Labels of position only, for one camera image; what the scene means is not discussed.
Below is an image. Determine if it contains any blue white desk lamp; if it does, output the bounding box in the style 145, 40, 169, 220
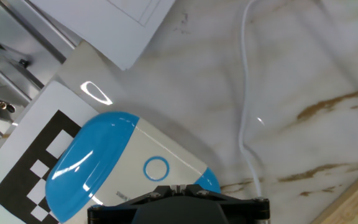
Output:
45, 111, 222, 223

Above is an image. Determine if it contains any printed white paper sheet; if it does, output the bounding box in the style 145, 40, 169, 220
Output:
29, 0, 176, 71

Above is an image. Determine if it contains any paper sheet with black marker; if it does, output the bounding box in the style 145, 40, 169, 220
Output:
0, 80, 101, 224

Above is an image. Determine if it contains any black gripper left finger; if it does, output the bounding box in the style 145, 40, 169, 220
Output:
87, 185, 173, 224

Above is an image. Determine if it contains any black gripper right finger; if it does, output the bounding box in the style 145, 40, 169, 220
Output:
185, 184, 270, 224

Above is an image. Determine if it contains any white lamp power cord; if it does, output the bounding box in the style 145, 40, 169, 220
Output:
238, 0, 263, 198

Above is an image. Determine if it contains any wooden test tube rack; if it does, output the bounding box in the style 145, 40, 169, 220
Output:
311, 175, 358, 224

